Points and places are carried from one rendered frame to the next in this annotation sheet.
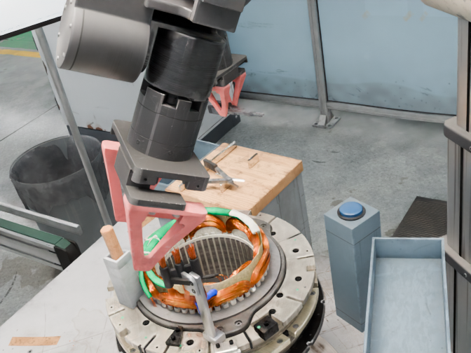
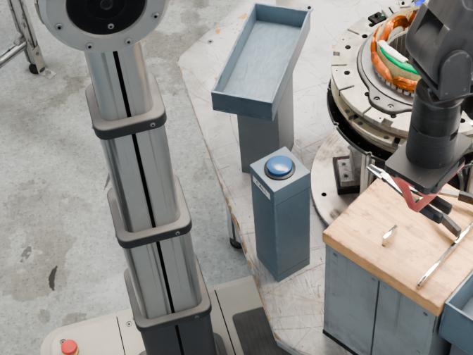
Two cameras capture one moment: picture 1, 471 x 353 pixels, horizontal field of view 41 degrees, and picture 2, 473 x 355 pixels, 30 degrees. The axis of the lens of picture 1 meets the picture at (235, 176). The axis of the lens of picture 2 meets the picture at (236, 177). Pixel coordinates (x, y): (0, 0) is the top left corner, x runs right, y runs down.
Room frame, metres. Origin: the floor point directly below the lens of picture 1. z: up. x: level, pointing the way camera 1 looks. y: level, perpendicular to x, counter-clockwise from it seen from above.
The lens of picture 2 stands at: (1.80, -0.22, 2.08)
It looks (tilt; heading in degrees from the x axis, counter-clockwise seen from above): 49 degrees down; 183
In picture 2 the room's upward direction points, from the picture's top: 6 degrees counter-clockwise
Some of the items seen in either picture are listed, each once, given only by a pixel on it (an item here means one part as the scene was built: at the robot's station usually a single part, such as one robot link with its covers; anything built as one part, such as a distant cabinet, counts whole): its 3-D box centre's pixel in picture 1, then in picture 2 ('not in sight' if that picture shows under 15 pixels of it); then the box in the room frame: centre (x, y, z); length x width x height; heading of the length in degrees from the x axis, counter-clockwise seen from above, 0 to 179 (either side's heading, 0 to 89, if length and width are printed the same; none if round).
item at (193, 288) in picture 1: (189, 284); not in sight; (0.60, 0.08, 1.20); 0.02 x 0.01 x 0.03; 38
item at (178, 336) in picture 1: (176, 334); not in sight; (0.62, 0.12, 1.10); 0.03 x 0.02 x 0.01; 156
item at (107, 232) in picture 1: (113, 244); not in sight; (0.71, 0.19, 1.20); 0.02 x 0.02 x 0.06
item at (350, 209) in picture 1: (350, 209); (279, 165); (0.89, -0.19, 1.04); 0.04 x 0.04 x 0.01
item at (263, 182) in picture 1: (234, 179); (417, 231); (1.04, 0.00, 1.05); 0.20 x 0.19 x 0.02; 46
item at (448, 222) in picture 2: (210, 164); (449, 224); (1.06, 0.04, 1.09); 0.04 x 0.01 x 0.02; 31
